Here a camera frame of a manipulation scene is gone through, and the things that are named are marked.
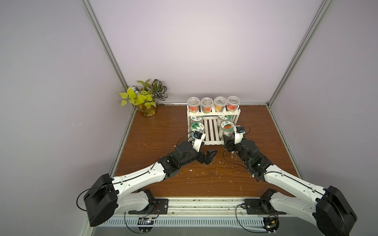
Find left controller board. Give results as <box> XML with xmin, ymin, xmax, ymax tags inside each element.
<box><xmin>137</xmin><ymin>217</ymin><xmax>155</xmax><ymax>234</ymax></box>

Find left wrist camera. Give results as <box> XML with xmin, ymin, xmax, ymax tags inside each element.
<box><xmin>193</xmin><ymin>131</ymin><xmax>205</xmax><ymax>152</ymax></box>

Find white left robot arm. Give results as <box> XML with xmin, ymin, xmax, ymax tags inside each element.
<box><xmin>81</xmin><ymin>141</ymin><xmax>218</xmax><ymax>227</ymax></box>

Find jar with strawberry lid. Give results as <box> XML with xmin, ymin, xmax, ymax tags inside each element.
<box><xmin>219</xmin><ymin>121</ymin><xmax>235</xmax><ymax>140</ymax></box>

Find jar with tree lid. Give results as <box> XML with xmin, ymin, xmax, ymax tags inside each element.
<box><xmin>190</xmin><ymin>122</ymin><xmax>204</xmax><ymax>137</ymax></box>

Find controller board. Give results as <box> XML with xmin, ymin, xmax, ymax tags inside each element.
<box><xmin>137</xmin><ymin>217</ymin><xmax>155</xmax><ymax>234</ymax></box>
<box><xmin>263</xmin><ymin>215</ymin><xmax>280</xmax><ymax>234</ymax></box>

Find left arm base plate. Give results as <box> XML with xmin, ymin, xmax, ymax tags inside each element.
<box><xmin>128</xmin><ymin>199</ymin><xmax>169</xmax><ymax>215</ymax></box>

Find jar with orange flower lid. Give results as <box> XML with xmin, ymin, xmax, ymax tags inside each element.
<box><xmin>218</xmin><ymin>115</ymin><xmax>232</xmax><ymax>122</ymax></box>

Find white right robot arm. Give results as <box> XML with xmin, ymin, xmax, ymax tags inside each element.
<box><xmin>224</xmin><ymin>138</ymin><xmax>357</xmax><ymax>236</ymax></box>

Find clear seed container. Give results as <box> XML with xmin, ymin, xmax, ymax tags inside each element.
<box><xmin>214</xmin><ymin>96</ymin><xmax>227</xmax><ymax>112</ymax></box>
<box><xmin>200</xmin><ymin>97</ymin><xmax>214</xmax><ymax>114</ymax></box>
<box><xmin>227</xmin><ymin>96</ymin><xmax>240</xmax><ymax>112</ymax></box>

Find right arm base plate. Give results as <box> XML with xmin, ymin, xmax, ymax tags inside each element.
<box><xmin>242</xmin><ymin>199</ymin><xmax>286</xmax><ymax>215</ymax></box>

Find white wooden slatted shelf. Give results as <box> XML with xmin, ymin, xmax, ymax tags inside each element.
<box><xmin>187</xmin><ymin>106</ymin><xmax>241</xmax><ymax>145</ymax></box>

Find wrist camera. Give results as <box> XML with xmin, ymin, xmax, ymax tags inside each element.
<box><xmin>193</xmin><ymin>131</ymin><xmax>205</xmax><ymax>152</ymax></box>
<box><xmin>234</xmin><ymin>125</ymin><xmax>245</xmax><ymax>144</ymax></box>

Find green potted plant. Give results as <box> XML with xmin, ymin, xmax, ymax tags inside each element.
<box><xmin>119</xmin><ymin>79</ymin><xmax>168</xmax><ymax>117</ymax></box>

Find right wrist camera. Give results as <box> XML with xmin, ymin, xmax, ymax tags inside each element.
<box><xmin>234</xmin><ymin>125</ymin><xmax>245</xmax><ymax>144</ymax></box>

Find right controller board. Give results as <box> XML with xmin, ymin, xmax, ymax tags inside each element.
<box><xmin>263</xmin><ymin>215</ymin><xmax>280</xmax><ymax>234</ymax></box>

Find clear container red seeds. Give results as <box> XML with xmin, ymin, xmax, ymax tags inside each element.
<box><xmin>187</xmin><ymin>97</ymin><xmax>200</xmax><ymax>113</ymax></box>

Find aluminium front rail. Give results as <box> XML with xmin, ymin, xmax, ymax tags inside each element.
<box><xmin>106</xmin><ymin>196</ymin><xmax>314</xmax><ymax>219</ymax></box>

